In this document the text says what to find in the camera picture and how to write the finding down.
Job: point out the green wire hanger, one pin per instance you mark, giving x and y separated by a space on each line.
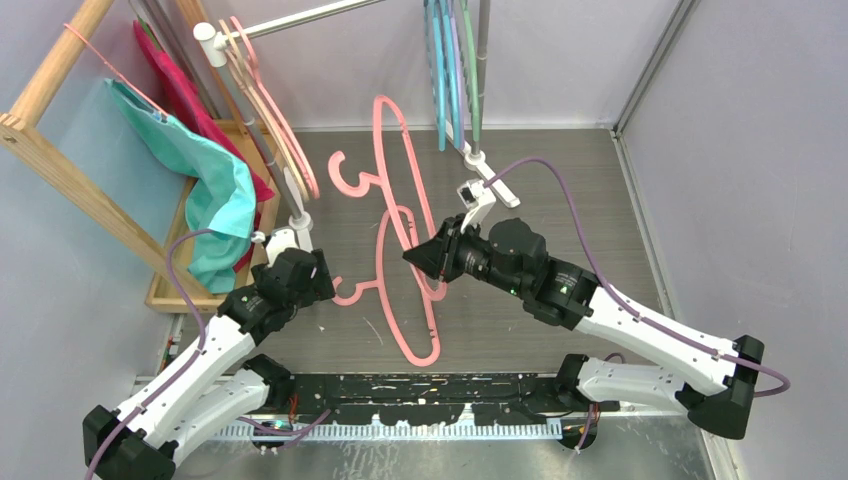
468 60

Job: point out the magenta cloth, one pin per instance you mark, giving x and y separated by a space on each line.
182 96

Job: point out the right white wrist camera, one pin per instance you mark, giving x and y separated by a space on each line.
478 201

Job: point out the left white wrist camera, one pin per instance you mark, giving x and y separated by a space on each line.
276 242

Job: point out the light blue wire hanger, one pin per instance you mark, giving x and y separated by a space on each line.
450 48

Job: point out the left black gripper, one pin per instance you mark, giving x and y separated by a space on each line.
319 287

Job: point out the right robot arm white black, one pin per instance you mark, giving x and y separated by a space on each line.
710 379

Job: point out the purple wire hanger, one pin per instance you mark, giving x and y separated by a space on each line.
457 76

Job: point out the white metal clothes rack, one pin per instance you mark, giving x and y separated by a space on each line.
229 52

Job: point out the pink plastic hanger large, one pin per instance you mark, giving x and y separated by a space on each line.
427 294

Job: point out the wooden frame rack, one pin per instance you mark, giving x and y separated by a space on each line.
19 134

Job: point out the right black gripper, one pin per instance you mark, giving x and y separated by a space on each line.
451 240

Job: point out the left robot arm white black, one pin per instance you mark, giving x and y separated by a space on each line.
214 381

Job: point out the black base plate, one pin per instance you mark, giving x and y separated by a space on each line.
504 399

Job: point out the beige plastic hanger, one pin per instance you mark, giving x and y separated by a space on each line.
278 126

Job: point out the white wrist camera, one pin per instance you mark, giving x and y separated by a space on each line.
478 201
276 242

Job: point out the teal cloth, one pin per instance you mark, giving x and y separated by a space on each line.
223 199

